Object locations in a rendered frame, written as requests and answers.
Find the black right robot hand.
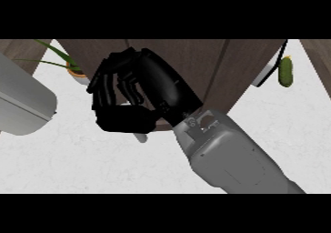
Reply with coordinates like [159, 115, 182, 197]
[85, 46, 204, 135]

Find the brown wooden cabinet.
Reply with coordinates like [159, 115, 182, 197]
[55, 38, 290, 132]

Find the orange plant pot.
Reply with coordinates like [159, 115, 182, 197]
[66, 61, 91, 80]

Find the white board with black edge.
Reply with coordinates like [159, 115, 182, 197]
[251, 39, 290, 88]

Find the green leafy plant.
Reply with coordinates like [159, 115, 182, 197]
[13, 39, 83, 73]

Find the green cucumber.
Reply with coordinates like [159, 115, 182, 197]
[278, 56, 294, 88]

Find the brown wooden panel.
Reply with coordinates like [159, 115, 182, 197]
[299, 38, 331, 111]
[0, 38, 54, 76]

